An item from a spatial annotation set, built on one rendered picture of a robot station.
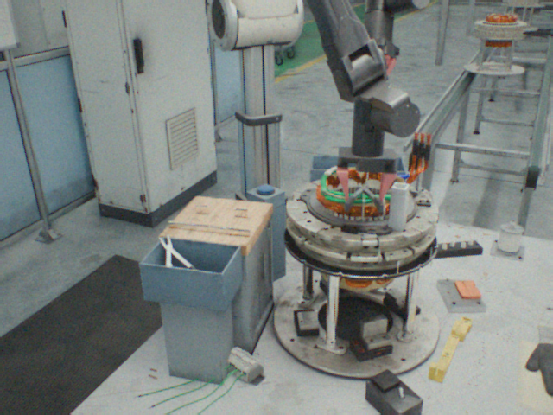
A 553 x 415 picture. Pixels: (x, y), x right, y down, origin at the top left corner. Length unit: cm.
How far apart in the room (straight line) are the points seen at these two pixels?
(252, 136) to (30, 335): 164
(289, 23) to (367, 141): 58
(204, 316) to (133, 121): 229
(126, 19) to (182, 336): 227
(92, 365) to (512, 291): 171
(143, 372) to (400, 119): 75
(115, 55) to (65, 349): 158
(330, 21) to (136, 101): 242
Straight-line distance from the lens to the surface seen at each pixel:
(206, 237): 112
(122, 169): 346
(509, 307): 149
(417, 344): 128
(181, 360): 119
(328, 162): 154
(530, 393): 126
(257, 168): 155
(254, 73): 148
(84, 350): 261
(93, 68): 337
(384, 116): 90
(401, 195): 105
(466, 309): 143
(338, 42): 90
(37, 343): 273
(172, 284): 105
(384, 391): 111
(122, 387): 123
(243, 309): 118
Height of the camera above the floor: 160
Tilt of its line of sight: 26 degrees down
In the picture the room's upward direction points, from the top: 1 degrees counter-clockwise
